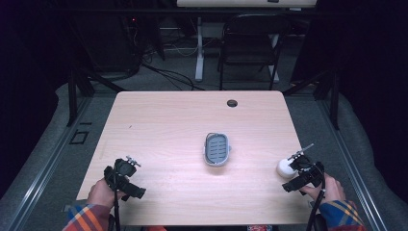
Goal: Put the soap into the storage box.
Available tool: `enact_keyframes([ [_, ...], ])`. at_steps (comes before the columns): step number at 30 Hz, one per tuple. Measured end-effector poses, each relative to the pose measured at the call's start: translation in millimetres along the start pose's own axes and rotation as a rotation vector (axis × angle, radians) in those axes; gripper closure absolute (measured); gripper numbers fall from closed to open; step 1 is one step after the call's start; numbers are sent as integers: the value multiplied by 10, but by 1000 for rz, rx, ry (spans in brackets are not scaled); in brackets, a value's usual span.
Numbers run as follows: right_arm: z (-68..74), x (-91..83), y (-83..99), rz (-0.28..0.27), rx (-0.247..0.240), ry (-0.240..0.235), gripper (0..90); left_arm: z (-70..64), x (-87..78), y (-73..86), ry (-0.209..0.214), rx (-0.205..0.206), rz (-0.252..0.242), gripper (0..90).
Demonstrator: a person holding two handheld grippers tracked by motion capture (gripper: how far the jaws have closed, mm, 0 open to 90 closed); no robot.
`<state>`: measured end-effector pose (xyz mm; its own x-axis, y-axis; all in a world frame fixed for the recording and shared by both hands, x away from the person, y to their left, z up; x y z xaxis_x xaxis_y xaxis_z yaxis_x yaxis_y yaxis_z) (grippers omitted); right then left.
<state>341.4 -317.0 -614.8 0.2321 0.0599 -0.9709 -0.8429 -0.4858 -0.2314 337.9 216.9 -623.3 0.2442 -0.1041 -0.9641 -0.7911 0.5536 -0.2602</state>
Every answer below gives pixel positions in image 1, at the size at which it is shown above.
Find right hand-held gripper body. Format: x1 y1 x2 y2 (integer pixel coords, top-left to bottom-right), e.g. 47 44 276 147
282 154 326 194

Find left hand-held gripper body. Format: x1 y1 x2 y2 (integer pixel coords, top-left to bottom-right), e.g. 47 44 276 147
103 157 147 202

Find white round soap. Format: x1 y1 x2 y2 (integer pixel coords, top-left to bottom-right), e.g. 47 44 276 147
276 158 299 180

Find person's left hand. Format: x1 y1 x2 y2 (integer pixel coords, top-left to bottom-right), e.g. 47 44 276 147
86 177 126 210

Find person's right hand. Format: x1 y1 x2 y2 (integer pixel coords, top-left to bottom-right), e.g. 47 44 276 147
299 172 346 204

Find black metal stand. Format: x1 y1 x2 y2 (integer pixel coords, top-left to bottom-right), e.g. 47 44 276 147
65 66 127 128
281 68 341 131

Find person's red patterned clothing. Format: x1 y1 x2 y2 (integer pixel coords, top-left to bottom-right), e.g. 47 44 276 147
245 224 274 231

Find grey soap dish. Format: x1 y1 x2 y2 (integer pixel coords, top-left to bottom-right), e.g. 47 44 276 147
202 132 232 167

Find black folding chair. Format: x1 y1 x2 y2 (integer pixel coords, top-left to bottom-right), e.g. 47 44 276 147
217 13 293 91

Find white background desk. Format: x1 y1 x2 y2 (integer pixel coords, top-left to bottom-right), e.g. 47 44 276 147
175 0 319 84

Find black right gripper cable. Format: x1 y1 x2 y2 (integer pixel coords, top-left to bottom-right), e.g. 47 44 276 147
305 162 327 231

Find aluminium floor rail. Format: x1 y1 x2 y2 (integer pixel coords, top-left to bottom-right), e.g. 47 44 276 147
5 95 94 231
315 95 390 231

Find black floor cables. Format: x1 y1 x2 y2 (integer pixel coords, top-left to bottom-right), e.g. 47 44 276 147
140 61 207 92

